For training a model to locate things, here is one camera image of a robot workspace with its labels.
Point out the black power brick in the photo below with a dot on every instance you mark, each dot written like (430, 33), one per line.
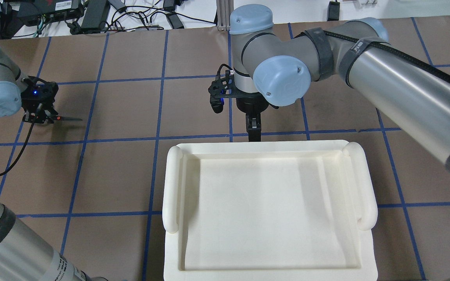
(95, 16)

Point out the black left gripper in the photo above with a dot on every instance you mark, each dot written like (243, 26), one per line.
(38, 104)

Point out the aluminium frame post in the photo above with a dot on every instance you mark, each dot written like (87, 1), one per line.
(224, 9)

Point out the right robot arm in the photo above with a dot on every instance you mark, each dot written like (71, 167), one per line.
(267, 72)

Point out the white plastic tray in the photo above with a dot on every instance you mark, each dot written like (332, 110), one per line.
(269, 211)

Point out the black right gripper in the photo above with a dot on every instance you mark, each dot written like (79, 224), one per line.
(251, 105)

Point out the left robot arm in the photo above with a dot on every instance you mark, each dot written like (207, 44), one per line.
(24, 255)

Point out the grey orange scissors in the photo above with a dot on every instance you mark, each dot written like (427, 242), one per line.
(66, 118)

